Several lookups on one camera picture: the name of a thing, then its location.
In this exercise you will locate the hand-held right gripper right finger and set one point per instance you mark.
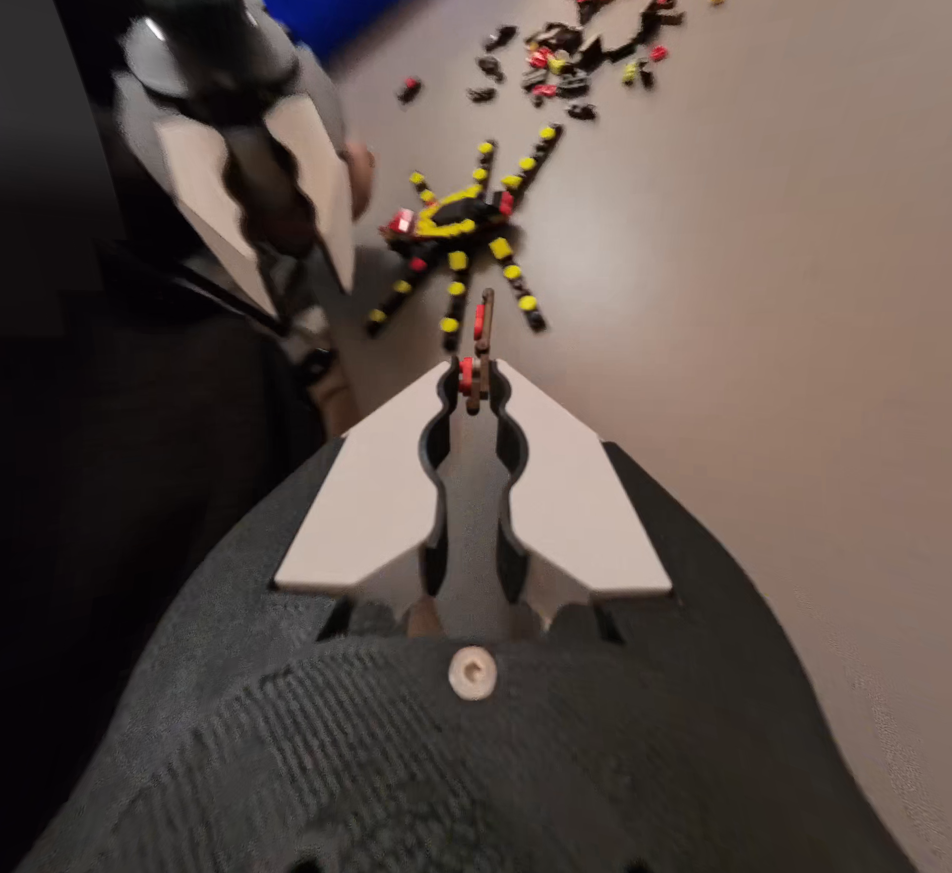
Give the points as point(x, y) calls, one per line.
point(580, 516)

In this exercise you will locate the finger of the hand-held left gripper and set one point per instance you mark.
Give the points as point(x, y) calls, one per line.
point(323, 174)
point(201, 181)

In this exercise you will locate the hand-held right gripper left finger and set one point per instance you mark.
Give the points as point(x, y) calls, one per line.
point(364, 516)

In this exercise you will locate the black red lego leg assembly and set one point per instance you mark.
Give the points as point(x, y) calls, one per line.
point(482, 319)

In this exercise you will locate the pile of lego pieces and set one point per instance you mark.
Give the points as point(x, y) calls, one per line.
point(554, 40)

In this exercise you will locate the black yellow lego spider model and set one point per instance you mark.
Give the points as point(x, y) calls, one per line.
point(461, 215)

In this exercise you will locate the person's left hand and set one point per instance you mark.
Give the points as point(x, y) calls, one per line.
point(361, 178)

